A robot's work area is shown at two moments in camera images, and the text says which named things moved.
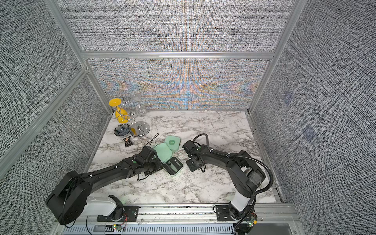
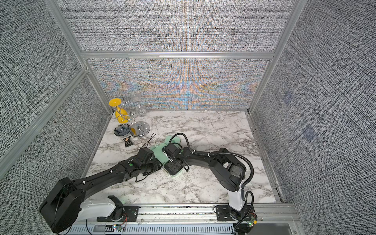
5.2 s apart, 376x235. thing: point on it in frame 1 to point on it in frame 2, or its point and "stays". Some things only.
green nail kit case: (173, 142) stays
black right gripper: (190, 167) to (173, 168)
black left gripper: (159, 165) stays
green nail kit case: (172, 166) stays
